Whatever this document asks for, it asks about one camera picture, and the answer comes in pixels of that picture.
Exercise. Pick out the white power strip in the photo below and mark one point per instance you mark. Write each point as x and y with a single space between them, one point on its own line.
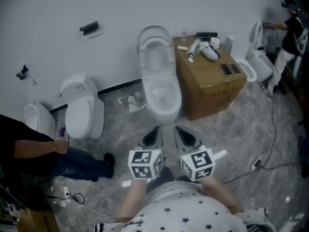
66 192
256 164

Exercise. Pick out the black tray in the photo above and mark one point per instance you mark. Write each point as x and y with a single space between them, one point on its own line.
205 34

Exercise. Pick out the white caulk tube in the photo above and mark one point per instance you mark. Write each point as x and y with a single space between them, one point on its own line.
193 47

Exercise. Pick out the small brown cardboard box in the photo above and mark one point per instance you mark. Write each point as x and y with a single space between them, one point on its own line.
36 221

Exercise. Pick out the black wall fixture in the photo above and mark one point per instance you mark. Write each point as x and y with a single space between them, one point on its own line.
23 72

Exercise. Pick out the green capped container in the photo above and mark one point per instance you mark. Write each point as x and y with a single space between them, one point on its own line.
196 51

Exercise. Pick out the large brown cardboard box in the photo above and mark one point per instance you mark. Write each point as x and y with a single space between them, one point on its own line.
212 81

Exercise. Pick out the blue plastic item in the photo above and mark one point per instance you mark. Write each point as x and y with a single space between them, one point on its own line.
216 52

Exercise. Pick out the white toilet with closed lid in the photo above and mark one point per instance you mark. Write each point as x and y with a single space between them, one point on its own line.
79 115

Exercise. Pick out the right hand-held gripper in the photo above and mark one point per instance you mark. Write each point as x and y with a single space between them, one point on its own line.
198 164

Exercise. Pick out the clear plastic bottle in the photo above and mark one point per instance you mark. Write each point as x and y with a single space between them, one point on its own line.
184 34

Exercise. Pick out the white flat packet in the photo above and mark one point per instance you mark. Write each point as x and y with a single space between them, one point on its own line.
204 44

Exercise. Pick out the white toilet bowl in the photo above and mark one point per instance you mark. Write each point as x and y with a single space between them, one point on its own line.
166 115

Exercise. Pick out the person's star-print shirt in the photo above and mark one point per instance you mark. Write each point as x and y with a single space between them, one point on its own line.
188 211

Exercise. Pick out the white paper scrap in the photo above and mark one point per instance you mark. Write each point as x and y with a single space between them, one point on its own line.
135 105

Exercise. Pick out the small white toilet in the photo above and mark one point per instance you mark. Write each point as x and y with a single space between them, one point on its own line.
46 122

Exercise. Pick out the white rounded toilet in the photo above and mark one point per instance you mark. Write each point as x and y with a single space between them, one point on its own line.
260 64

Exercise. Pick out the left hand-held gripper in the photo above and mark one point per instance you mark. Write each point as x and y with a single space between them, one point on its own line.
144 164

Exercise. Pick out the person's black trousers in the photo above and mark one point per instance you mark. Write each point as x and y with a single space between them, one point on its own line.
161 178

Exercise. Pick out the white oblong block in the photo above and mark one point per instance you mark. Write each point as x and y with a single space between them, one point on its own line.
182 47

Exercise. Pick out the white toilet paper roll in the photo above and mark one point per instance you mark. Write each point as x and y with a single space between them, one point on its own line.
214 42

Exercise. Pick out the white toilet with square tank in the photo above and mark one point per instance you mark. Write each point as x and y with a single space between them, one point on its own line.
241 45

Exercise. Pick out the person's right forearm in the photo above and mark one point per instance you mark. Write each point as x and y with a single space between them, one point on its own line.
219 194

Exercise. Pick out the person's left forearm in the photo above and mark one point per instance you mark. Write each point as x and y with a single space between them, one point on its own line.
132 199

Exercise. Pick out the black wall shelf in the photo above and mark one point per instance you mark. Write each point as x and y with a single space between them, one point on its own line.
89 26

